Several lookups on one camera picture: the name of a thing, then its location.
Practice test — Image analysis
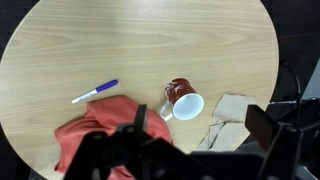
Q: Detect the purple capped white marker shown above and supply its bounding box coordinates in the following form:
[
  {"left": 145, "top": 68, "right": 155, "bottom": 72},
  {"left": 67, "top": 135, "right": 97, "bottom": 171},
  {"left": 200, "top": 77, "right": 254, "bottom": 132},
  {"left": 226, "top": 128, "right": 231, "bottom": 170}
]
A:
[{"left": 71, "top": 79, "right": 119, "bottom": 105}]

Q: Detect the red mug white inside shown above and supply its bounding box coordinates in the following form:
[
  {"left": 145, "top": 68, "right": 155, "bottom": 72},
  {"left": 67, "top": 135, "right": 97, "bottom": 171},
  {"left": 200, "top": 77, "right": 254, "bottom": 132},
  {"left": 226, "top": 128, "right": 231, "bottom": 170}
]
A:
[{"left": 159, "top": 77, "right": 205, "bottom": 122}]

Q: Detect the brown paper napkin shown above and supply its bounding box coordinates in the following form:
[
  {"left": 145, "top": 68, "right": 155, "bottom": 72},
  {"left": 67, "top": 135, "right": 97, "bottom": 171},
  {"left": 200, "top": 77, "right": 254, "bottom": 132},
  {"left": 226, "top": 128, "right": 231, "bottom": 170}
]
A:
[
  {"left": 195, "top": 119, "right": 252, "bottom": 153},
  {"left": 212, "top": 93, "right": 258, "bottom": 124}
]

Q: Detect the orange red cloth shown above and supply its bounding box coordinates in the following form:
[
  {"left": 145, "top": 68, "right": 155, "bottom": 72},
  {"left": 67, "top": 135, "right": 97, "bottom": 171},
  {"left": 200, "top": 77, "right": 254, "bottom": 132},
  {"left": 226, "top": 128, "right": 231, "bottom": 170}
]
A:
[{"left": 54, "top": 94, "right": 175, "bottom": 180}]

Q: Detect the black office chair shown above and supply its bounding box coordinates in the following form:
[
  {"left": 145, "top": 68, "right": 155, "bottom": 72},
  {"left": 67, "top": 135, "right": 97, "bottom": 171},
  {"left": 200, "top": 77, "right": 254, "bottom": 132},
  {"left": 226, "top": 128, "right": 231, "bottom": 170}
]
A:
[{"left": 266, "top": 59, "right": 320, "bottom": 134}]

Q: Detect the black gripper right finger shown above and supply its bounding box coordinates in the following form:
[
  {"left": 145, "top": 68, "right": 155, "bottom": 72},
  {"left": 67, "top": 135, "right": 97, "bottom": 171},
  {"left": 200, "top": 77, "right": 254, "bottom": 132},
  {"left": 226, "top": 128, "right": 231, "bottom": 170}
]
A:
[{"left": 244, "top": 104, "right": 302, "bottom": 180}]

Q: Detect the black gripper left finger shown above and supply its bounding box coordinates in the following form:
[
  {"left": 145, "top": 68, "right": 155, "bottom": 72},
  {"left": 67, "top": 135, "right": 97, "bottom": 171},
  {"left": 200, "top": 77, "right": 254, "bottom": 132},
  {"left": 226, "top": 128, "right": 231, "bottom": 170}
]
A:
[{"left": 64, "top": 104, "right": 148, "bottom": 180}]

